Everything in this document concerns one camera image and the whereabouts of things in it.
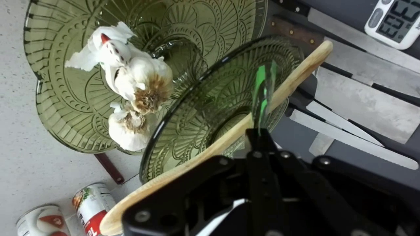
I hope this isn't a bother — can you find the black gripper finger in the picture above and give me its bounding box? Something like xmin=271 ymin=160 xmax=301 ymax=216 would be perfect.
xmin=245 ymin=129 xmax=283 ymax=236

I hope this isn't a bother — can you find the green black tea packet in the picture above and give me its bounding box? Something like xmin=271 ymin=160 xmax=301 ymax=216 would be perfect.
xmin=252 ymin=60 xmax=276 ymax=130

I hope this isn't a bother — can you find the slim steel knife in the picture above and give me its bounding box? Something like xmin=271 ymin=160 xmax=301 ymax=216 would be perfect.
xmin=290 ymin=100 xmax=418 ymax=171

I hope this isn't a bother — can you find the large steel cleaver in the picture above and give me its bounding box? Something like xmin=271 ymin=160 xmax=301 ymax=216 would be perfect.
xmin=269 ymin=17 xmax=420 ymax=144

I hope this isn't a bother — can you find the lower garlic bulb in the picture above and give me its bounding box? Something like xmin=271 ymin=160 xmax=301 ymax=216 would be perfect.
xmin=107 ymin=102 xmax=149 ymax=152

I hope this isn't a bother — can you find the garlic bulb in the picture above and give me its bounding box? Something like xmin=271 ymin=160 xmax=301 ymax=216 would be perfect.
xmin=64 ymin=21 xmax=173 ymax=114
xmin=107 ymin=102 xmax=149 ymax=152

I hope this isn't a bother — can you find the upper garlic bulb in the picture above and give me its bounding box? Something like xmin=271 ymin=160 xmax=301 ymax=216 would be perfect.
xmin=64 ymin=21 xmax=173 ymax=114

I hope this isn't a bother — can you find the wooden spoon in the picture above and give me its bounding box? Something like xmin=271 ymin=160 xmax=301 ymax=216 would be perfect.
xmin=99 ymin=41 xmax=333 ymax=236

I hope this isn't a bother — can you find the long steel knife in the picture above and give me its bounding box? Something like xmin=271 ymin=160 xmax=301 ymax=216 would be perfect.
xmin=274 ymin=0 xmax=420 ymax=72

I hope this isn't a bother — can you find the dark red stick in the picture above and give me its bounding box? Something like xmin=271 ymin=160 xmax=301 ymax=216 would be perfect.
xmin=94 ymin=153 xmax=124 ymax=185

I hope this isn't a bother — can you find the red white can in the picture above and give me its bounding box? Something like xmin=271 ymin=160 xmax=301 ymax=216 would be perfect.
xmin=72 ymin=182 xmax=115 ymax=236
xmin=15 ymin=203 xmax=69 ymax=236

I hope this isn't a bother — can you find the white digital timer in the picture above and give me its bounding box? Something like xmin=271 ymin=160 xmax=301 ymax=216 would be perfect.
xmin=363 ymin=0 xmax=420 ymax=50

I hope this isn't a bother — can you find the large green glass plate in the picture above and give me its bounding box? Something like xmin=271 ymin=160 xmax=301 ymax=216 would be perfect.
xmin=22 ymin=0 xmax=269 ymax=155

